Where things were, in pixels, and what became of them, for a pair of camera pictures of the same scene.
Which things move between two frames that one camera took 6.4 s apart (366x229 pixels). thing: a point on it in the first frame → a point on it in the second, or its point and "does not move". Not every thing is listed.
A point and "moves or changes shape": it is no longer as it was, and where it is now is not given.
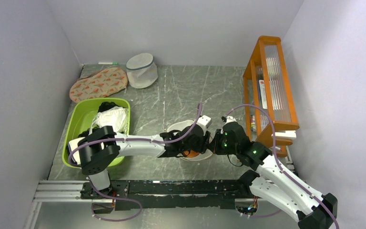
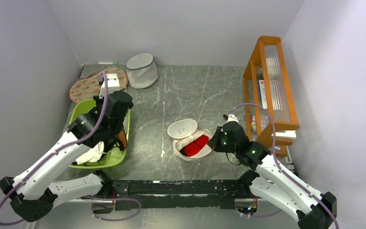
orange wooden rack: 270,111 does not move
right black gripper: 219,134 does not move
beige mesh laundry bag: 182,126 does not move
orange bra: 191,154 moves or changes shape
